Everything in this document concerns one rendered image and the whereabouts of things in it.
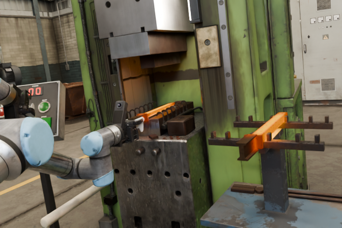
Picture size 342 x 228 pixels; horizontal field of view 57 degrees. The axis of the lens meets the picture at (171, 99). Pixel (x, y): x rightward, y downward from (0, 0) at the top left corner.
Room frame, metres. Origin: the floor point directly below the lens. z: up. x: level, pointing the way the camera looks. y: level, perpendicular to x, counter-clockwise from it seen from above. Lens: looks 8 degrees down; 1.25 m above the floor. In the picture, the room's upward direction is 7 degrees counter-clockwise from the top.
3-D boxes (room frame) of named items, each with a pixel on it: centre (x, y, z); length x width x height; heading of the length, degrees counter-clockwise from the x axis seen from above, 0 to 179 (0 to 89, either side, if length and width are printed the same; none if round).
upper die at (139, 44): (1.57, 0.06, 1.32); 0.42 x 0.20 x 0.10; 154
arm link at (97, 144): (1.08, 0.27, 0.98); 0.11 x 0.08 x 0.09; 154
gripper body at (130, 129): (1.22, 0.20, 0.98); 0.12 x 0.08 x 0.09; 154
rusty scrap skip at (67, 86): (8.15, 2.77, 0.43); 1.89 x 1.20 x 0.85; 57
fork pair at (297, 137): (0.86, -0.39, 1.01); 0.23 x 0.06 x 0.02; 147
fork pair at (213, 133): (1.00, -0.19, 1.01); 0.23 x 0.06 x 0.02; 147
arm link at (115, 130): (1.15, 0.24, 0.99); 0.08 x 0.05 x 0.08; 64
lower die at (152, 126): (1.57, 0.06, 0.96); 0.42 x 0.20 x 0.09; 154
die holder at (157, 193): (1.55, 0.01, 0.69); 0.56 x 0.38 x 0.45; 154
